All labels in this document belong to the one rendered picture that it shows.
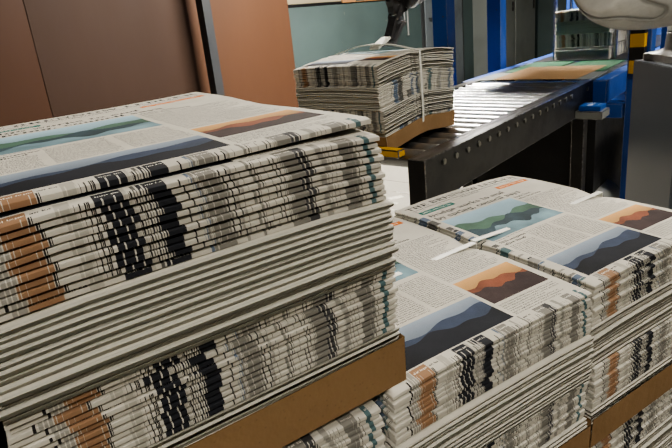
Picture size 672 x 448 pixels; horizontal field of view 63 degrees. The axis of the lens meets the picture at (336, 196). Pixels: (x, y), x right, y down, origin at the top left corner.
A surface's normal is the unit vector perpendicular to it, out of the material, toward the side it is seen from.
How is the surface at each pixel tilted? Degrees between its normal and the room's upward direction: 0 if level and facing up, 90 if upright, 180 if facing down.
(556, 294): 3
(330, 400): 92
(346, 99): 96
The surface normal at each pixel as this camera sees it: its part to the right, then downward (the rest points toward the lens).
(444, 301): -0.09, -0.95
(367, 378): 0.56, 0.22
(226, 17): 0.77, 0.12
